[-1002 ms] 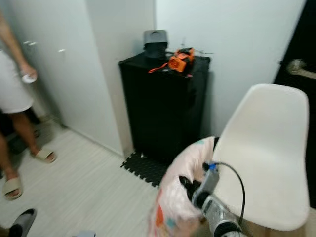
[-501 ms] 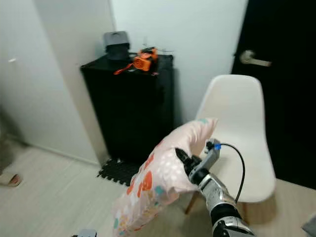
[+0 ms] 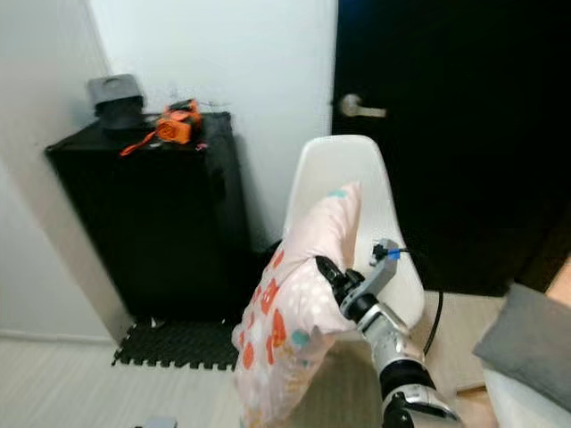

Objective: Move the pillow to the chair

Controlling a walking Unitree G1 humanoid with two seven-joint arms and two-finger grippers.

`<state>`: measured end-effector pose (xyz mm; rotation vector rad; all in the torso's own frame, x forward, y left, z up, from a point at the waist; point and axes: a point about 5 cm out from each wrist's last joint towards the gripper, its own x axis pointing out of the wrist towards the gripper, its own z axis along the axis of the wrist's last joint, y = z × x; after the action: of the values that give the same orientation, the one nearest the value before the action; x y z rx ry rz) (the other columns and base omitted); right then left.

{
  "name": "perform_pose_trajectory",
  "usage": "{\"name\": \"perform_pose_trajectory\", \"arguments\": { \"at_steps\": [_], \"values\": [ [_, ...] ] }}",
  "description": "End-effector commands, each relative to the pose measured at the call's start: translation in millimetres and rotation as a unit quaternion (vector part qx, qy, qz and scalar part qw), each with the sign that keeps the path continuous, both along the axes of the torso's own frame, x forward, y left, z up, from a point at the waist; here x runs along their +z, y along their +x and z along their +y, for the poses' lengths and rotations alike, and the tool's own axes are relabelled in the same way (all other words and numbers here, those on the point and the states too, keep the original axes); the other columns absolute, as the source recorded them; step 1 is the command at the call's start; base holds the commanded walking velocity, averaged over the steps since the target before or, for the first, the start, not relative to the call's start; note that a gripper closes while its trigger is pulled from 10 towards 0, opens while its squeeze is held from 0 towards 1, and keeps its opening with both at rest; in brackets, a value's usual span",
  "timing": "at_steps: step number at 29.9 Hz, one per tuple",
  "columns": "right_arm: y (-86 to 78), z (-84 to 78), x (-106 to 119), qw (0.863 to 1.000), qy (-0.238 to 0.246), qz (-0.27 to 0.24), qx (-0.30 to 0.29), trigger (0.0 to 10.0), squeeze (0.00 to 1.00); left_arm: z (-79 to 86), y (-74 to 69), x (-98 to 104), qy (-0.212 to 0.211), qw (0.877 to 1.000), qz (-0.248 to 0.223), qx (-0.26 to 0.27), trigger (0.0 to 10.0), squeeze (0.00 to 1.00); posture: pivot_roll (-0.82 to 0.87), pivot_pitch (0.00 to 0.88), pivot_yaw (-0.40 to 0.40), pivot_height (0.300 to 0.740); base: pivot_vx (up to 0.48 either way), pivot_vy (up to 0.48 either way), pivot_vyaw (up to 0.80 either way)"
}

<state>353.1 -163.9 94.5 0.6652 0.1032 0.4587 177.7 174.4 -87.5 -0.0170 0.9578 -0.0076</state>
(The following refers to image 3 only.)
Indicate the black cabinet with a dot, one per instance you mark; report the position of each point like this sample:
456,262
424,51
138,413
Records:
152,223

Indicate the pink pillow with orange pattern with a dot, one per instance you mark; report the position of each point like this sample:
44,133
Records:
299,303

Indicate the black foam floor mat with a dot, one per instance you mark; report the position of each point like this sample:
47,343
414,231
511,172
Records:
169,348

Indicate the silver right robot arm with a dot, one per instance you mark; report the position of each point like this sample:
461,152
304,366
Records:
397,352

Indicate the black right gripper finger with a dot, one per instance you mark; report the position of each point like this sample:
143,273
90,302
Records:
327,270

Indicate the black door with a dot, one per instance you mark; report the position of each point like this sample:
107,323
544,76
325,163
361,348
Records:
473,134

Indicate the grey and black device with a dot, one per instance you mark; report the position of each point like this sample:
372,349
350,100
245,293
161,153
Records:
116,98

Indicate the grey fabric pillow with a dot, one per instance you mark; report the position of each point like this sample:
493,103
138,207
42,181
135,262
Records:
531,339

